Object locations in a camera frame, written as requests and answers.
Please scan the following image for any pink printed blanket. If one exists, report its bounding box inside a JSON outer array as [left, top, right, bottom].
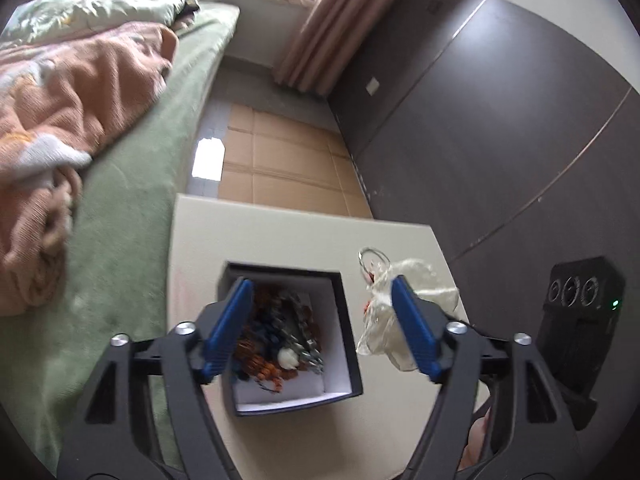
[[0, 21, 179, 317]]

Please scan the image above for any pink curtain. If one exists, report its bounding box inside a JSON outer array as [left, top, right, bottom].
[[272, 0, 420, 98]]

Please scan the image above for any brown cardboard sheet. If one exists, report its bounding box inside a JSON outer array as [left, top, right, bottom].
[[219, 102, 375, 220]]

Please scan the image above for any white paper sheet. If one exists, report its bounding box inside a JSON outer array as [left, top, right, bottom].
[[191, 136, 225, 181]]

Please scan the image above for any floral pillow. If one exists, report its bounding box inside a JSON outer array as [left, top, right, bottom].
[[0, 0, 202, 52]]

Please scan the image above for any pile of beaded jewelry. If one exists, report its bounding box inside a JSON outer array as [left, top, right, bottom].
[[233, 284, 325, 395]]

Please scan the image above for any black jewelry box white inside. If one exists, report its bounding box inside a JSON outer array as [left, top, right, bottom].
[[216, 260, 364, 417]]

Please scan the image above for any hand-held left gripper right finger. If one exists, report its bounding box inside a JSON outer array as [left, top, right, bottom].
[[390, 274, 589, 480]]

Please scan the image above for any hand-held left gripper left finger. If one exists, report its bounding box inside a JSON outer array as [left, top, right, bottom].
[[56, 276, 256, 480]]

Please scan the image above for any silver metal ring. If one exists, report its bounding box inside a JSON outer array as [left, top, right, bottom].
[[357, 247, 392, 281]]

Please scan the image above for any clear plastic bag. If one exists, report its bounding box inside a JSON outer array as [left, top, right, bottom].
[[356, 258, 461, 372]]

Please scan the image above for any green bed mattress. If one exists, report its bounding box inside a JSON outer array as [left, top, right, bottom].
[[0, 2, 241, 476]]

